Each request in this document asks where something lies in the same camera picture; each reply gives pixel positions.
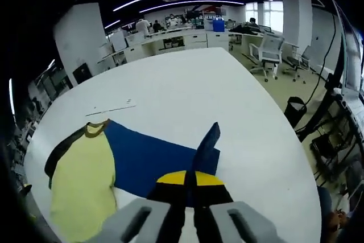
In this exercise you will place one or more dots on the short ceiling light strip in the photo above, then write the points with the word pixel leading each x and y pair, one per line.
pixel 190 1

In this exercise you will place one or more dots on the black metal rack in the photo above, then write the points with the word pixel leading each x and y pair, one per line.
pixel 338 129

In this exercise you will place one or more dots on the white office chair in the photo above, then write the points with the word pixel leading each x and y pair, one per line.
pixel 300 61
pixel 270 49

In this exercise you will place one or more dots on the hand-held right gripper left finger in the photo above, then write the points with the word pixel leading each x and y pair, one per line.
pixel 170 197

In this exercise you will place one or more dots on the blue yellow grey garment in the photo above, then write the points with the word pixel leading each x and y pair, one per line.
pixel 136 157

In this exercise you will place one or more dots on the white counter desks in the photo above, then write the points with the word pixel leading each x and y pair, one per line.
pixel 176 41

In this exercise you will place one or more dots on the black box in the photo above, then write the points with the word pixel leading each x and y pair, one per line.
pixel 82 74

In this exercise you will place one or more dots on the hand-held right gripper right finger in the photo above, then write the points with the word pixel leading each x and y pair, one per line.
pixel 213 194

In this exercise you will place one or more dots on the wide white pillar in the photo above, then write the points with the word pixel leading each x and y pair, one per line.
pixel 79 38

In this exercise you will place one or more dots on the narrow white pillar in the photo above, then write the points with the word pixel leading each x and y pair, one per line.
pixel 297 21

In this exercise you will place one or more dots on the metal shelving rack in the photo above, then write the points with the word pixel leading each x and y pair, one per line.
pixel 48 86

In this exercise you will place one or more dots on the black waste bin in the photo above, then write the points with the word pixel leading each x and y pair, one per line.
pixel 295 112

